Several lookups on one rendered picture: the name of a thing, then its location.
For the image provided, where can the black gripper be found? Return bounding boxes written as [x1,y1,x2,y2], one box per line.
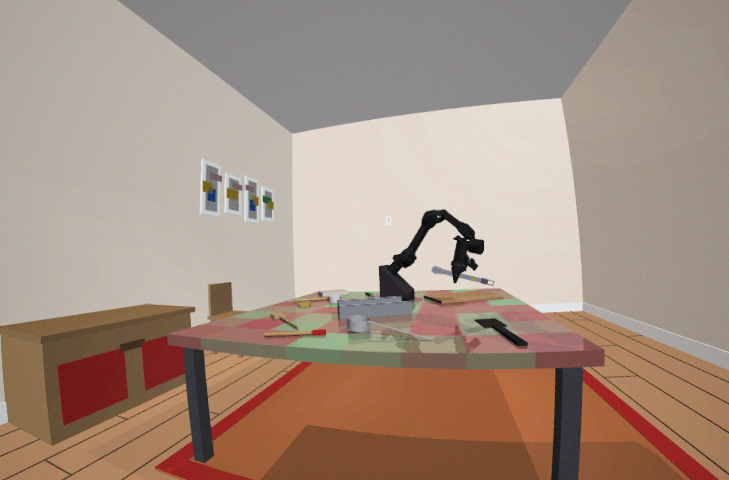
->
[450,250,467,284]

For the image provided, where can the wooden board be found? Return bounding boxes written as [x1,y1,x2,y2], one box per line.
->
[424,290,503,304]

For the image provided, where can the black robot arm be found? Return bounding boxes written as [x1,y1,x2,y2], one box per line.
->
[386,209,484,277]

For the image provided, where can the dark grey roasting tin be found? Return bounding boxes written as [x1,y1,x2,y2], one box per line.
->
[337,296,412,320]

